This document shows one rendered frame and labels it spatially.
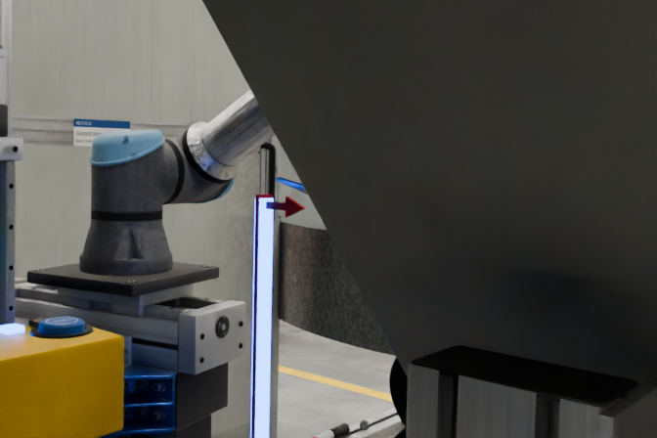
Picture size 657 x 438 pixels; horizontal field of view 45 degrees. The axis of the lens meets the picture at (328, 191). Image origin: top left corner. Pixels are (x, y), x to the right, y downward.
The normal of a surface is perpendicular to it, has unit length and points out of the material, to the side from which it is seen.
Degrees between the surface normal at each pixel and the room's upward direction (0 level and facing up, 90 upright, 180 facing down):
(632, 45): 130
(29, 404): 90
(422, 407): 90
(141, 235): 73
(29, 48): 90
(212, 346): 90
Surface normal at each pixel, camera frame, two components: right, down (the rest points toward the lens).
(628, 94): -0.51, 0.66
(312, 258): -0.81, 0.01
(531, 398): -0.64, 0.03
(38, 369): 0.77, 0.05
